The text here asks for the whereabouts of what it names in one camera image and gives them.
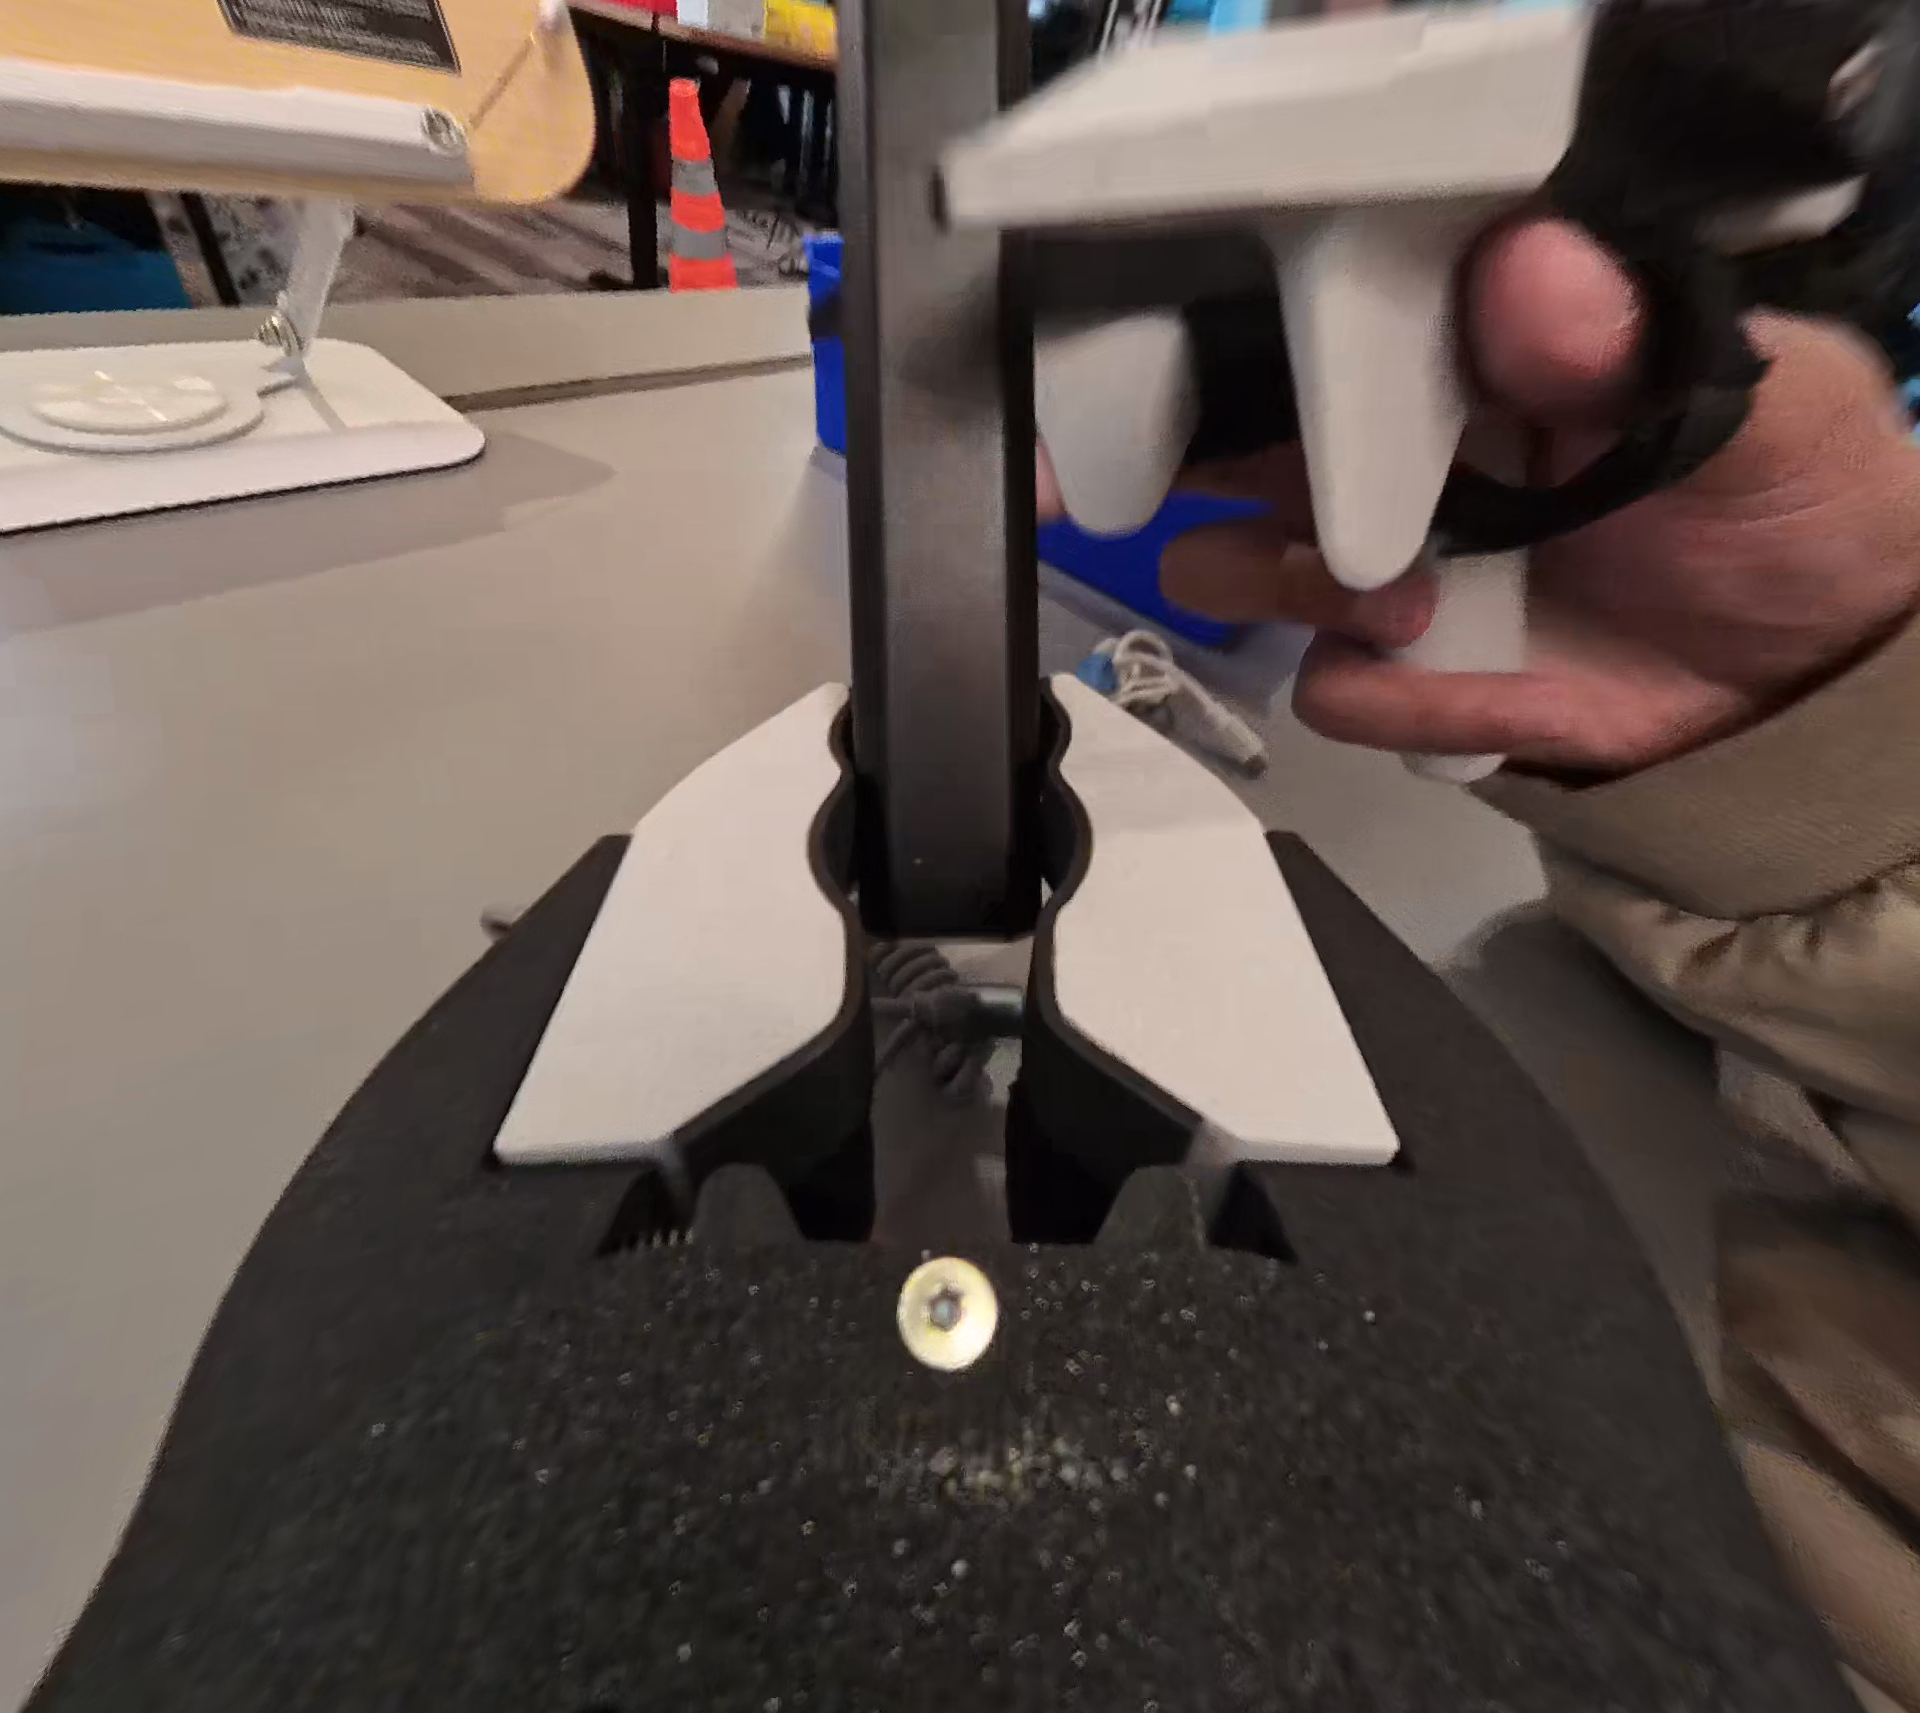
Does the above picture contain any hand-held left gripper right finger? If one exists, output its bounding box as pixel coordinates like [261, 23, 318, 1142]
[1007, 674, 1403, 1242]

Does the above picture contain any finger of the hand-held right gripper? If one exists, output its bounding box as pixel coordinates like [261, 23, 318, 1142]
[932, 0, 1592, 236]

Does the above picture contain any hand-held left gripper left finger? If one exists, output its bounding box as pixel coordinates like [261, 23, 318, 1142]
[492, 681, 875, 1242]

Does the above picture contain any grey usb cable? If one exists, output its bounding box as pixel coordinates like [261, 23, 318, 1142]
[865, 941, 1034, 1112]

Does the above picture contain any blue plastic bin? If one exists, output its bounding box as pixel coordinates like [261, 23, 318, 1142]
[804, 232, 1278, 653]

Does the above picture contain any black usb hub tower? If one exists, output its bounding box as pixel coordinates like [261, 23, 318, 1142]
[827, 0, 1044, 943]

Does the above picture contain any person's right hand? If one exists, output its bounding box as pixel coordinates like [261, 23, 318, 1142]
[1169, 217, 1920, 776]

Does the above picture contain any orange traffic cone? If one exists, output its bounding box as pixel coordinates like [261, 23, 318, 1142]
[664, 78, 740, 293]

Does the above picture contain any white cable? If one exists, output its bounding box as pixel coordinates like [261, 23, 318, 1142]
[1081, 630, 1269, 776]

